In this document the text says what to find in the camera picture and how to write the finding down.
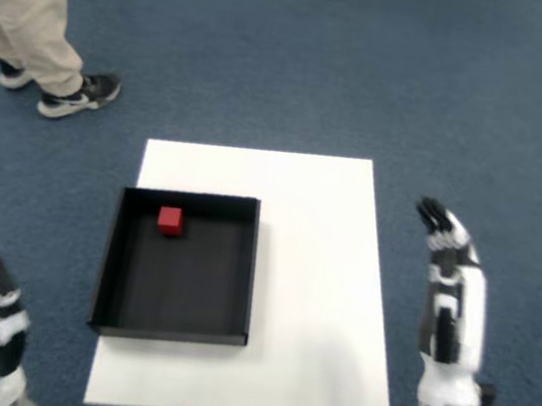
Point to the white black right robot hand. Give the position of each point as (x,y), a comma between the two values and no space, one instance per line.
(458,310)

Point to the red cube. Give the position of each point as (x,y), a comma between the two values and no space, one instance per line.
(170,221)

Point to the black open box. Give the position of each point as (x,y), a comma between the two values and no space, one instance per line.
(178,268)

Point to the white top wooden table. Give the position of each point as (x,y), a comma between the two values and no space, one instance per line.
(265,172)

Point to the black white sneaker with swoosh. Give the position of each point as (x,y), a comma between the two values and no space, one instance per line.
(76,100)

